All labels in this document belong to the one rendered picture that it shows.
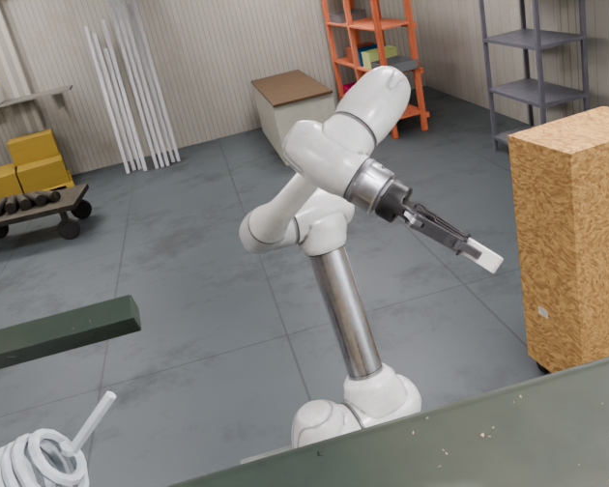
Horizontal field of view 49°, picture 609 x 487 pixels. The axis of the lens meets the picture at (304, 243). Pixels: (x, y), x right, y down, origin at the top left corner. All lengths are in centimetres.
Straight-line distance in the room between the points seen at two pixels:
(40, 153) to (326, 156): 843
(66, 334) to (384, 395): 150
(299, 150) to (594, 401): 95
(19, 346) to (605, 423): 35
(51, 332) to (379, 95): 92
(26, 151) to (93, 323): 908
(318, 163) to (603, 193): 190
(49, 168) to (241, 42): 314
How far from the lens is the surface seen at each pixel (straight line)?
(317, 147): 121
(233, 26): 989
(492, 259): 122
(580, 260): 300
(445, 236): 119
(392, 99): 130
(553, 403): 34
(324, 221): 176
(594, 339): 323
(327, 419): 185
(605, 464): 33
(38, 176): 919
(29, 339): 48
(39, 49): 1001
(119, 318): 47
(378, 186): 120
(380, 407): 191
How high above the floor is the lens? 215
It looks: 23 degrees down
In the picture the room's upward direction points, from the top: 13 degrees counter-clockwise
